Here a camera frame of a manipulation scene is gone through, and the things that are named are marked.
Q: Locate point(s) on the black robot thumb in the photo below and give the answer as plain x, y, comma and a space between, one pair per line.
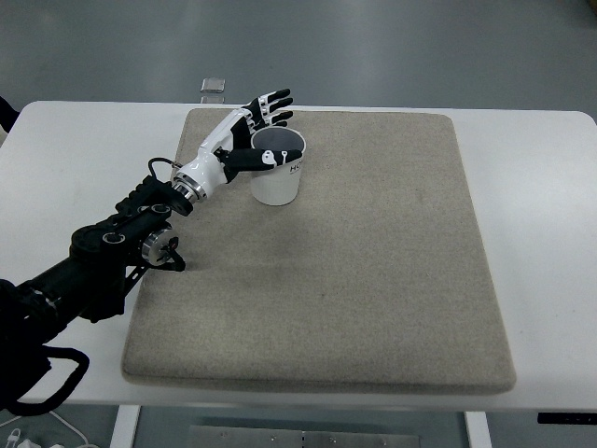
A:
257, 159

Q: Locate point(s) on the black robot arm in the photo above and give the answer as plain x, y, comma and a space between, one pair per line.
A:
108, 258

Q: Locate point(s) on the white table leg left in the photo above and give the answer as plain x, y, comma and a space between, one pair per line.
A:
125, 426

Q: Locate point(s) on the black table control panel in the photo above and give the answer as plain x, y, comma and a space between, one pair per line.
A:
569, 419

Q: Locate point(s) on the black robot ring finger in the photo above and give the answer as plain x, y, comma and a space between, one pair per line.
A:
276, 116

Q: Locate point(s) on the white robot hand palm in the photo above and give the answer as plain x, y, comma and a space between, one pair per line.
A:
219, 157

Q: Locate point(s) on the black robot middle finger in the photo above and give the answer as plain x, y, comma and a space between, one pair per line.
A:
278, 105

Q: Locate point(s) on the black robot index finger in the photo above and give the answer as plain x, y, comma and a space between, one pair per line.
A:
273, 97

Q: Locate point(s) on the metal base plate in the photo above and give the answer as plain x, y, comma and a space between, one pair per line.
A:
212, 436

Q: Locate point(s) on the person in black clothes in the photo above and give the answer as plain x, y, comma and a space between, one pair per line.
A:
8, 115

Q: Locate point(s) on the white ribbed cup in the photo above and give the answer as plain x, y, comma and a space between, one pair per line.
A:
280, 185

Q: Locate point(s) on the beige fabric mat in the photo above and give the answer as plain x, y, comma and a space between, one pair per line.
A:
374, 279

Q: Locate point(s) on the white table leg right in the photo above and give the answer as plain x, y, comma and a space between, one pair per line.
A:
477, 430

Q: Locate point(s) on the white table leg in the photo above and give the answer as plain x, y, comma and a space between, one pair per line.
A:
477, 430
125, 426

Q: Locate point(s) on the clear floor socket cover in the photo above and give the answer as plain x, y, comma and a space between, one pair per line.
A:
212, 90

